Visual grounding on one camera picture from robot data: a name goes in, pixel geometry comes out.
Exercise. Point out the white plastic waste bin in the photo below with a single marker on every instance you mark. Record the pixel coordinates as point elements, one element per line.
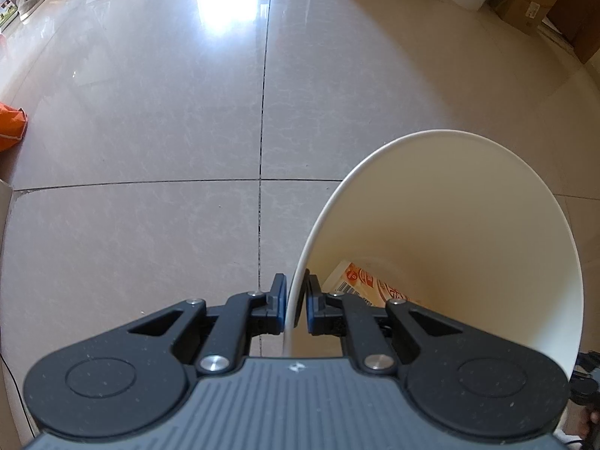
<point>464,211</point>

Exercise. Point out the dark brown cardboard box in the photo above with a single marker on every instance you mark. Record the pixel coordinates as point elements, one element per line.
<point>579,14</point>

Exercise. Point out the orange cloth bag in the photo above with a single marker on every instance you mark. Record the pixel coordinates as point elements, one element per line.
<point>10,124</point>

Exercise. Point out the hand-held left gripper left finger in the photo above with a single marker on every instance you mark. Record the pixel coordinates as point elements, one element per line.
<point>280,297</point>

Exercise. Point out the brown cardboard box white label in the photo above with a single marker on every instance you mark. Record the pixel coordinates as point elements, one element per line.
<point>525,2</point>

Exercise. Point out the colourful printed box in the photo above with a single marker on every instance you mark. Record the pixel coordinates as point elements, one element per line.
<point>7,11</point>

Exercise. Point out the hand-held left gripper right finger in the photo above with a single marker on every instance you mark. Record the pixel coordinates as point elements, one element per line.
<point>310,296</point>

